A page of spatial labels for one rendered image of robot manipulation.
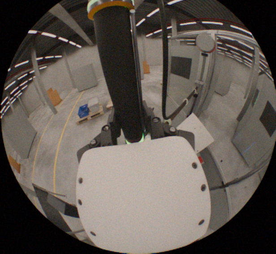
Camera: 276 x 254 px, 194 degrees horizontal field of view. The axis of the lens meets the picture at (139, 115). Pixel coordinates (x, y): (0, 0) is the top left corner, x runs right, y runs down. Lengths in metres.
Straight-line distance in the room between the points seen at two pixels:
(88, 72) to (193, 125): 7.20
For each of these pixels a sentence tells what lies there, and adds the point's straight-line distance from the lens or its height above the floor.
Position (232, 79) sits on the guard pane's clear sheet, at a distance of 0.76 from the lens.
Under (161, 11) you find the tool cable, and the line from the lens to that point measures 0.17.
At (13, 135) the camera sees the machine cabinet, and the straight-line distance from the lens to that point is 6.09.
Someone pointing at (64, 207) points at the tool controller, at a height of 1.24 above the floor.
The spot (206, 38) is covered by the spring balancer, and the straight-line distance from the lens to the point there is 0.75.
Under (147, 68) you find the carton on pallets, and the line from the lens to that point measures 8.40.
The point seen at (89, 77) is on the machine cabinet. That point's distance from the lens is 7.31.
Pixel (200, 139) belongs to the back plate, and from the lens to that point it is 0.59.
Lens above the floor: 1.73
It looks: 41 degrees down
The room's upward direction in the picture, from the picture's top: 7 degrees counter-clockwise
